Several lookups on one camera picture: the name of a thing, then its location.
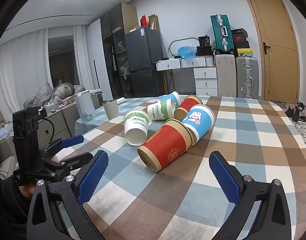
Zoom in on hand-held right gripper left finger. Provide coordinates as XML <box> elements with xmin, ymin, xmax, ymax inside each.
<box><xmin>27</xmin><ymin>150</ymin><xmax>110</xmax><ymax>240</ymax></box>

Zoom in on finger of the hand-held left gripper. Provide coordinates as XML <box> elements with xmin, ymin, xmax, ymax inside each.
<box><xmin>44</xmin><ymin>152</ymin><xmax>94</xmax><ymax>178</ymax></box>
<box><xmin>39</xmin><ymin>135</ymin><xmax>85</xmax><ymax>157</ymax></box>

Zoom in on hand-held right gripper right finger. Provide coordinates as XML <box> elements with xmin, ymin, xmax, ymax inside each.
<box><xmin>209</xmin><ymin>151</ymin><xmax>293</xmax><ymax>240</ymax></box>

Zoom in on large red paper cup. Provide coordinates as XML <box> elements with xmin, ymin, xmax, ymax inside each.
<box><xmin>137</xmin><ymin>118</ymin><xmax>194</xmax><ymax>173</ymax></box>

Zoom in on person's left forearm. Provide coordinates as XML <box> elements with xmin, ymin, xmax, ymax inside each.
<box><xmin>0</xmin><ymin>176</ymin><xmax>31</xmax><ymax>232</ymax></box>

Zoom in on blue bunny print paper cup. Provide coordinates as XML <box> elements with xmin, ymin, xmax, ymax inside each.
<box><xmin>181</xmin><ymin>104</ymin><xmax>216</xmax><ymax>147</ymax></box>

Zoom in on white green paper cup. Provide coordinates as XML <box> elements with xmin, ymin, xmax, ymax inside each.
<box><xmin>147</xmin><ymin>98</ymin><xmax>176</xmax><ymax>121</ymax></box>
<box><xmin>124</xmin><ymin>109</ymin><xmax>150</xmax><ymax>146</ymax></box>

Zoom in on small red paper cup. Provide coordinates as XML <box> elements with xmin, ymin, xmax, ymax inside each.
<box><xmin>173</xmin><ymin>95</ymin><xmax>204</xmax><ymax>122</ymax></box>

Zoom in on person's left hand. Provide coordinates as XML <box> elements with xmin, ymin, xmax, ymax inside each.
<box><xmin>19</xmin><ymin>185</ymin><xmax>37</xmax><ymax>198</ymax></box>

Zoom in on beige drawer cabinet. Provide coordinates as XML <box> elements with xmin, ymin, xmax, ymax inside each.
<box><xmin>36</xmin><ymin>102</ymin><xmax>80</xmax><ymax>147</ymax></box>

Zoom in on grey sofa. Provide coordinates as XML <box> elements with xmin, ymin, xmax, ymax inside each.
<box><xmin>0</xmin><ymin>124</ymin><xmax>20</xmax><ymax>180</ymax></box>

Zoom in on white electric kettle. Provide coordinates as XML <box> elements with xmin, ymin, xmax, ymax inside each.
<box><xmin>74</xmin><ymin>91</ymin><xmax>96</xmax><ymax>120</ymax></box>

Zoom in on checkered tablecloth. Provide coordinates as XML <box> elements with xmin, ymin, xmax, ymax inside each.
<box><xmin>31</xmin><ymin>95</ymin><xmax>306</xmax><ymax>240</ymax></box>

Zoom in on grey green tumbler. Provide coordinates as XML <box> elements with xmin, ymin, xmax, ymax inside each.
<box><xmin>102</xmin><ymin>99</ymin><xmax>122</xmax><ymax>120</ymax></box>

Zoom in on grey padded jacket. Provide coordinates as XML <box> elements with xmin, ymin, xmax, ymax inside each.
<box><xmin>23</xmin><ymin>81</ymin><xmax>86</xmax><ymax>108</ymax></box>

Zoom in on white curtain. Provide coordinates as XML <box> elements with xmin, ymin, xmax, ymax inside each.
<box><xmin>0</xmin><ymin>25</ymin><xmax>90</xmax><ymax>105</ymax></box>

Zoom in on white wardrobe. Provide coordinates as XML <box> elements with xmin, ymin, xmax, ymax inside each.
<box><xmin>87</xmin><ymin>19</ymin><xmax>113</xmax><ymax>96</ymax></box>

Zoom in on pile of shoes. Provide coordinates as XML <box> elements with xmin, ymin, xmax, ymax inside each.
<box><xmin>283</xmin><ymin>101</ymin><xmax>306</xmax><ymax>144</ymax></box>

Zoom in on dark glass cabinet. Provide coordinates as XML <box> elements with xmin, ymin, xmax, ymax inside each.
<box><xmin>100</xmin><ymin>2</ymin><xmax>139</xmax><ymax>99</ymax></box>

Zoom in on beige suitcase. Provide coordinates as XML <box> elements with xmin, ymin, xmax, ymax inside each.
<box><xmin>215</xmin><ymin>53</ymin><xmax>236</xmax><ymax>98</ymax></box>

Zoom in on silver suitcase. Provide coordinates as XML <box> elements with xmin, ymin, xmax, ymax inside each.
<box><xmin>235</xmin><ymin>56</ymin><xmax>259</xmax><ymax>99</ymax></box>

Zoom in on white desk with drawers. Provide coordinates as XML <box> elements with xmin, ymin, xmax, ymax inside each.
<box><xmin>155</xmin><ymin>56</ymin><xmax>218</xmax><ymax>97</ymax></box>

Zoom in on black refrigerator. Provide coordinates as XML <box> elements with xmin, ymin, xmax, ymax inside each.
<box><xmin>124</xmin><ymin>27</ymin><xmax>166</xmax><ymax>98</ymax></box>

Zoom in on yellow black box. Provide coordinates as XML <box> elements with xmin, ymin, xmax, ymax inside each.
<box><xmin>234</xmin><ymin>48</ymin><xmax>253</xmax><ymax>58</ymax></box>

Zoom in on blue plastic bag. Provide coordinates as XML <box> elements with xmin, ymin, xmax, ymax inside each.
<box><xmin>177</xmin><ymin>45</ymin><xmax>197</xmax><ymax>60</ymax></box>

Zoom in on black bag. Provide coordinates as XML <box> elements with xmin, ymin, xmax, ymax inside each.
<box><xmin>196</xmin><ymin>35</ymin><xmax>215</xmax><ymax>57</ymax></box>

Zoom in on wooden door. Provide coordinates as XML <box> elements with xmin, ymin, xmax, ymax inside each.
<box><xmin>243</xmin><ymin>0</ymin><xmax>300</xmax><ymax>103</ymax></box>

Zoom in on stack of black shoe boxes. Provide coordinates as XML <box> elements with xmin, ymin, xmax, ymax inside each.
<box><xmin>230</xmin><ymin>28</ymin><xmax>249</xmax><ymax>50</ymax></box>

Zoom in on teal suitcase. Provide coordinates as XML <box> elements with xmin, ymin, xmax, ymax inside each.
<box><xmin>210</xmin><ymin>14</ymin><xmax>235</xmax><ymax>53</ymax></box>

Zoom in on curved metal tube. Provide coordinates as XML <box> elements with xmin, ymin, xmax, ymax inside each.
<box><xmin>168</xmin><ymin>37</ymin><xmax>199</xmax><ymax>56</ymax></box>

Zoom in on cardboard box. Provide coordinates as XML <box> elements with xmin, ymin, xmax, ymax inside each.
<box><xmin>148</xmin><ymin>14</ymin><xmax>160</xmax><ymax>31</ymax></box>

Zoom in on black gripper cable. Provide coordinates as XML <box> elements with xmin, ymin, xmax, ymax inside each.
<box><xmin>38</xmin><ymin>117</ymin><xmax>55</xmax><ymax>144</ymax></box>

